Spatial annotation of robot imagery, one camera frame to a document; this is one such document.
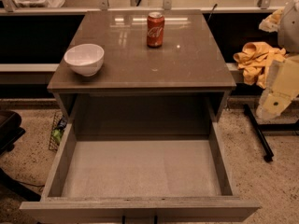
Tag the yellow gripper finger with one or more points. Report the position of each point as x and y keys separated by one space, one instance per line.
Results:
x=282 y=87
x=270 y=23

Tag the red coke can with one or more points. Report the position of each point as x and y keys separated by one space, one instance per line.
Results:
x=155 y=33

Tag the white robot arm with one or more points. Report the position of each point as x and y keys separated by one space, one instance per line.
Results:
x=288 y=29

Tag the grey cabinet with glossy top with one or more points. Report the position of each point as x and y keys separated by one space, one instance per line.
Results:
x=176 y=91

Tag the open grey top drawer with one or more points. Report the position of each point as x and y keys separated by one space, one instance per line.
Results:
x=153 y=160

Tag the crumpled yellow cloth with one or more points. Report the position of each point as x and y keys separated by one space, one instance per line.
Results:
x=255 y=60

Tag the black metal stand base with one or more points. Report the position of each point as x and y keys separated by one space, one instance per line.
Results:
x=263 y=129

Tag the white ceramic bowl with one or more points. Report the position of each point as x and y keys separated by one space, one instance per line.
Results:
x=85 y=59

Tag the metal railing shelf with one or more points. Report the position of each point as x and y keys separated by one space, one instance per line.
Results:
x=149 y=0

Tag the black office chair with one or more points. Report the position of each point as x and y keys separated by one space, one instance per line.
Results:
x=10 y=132

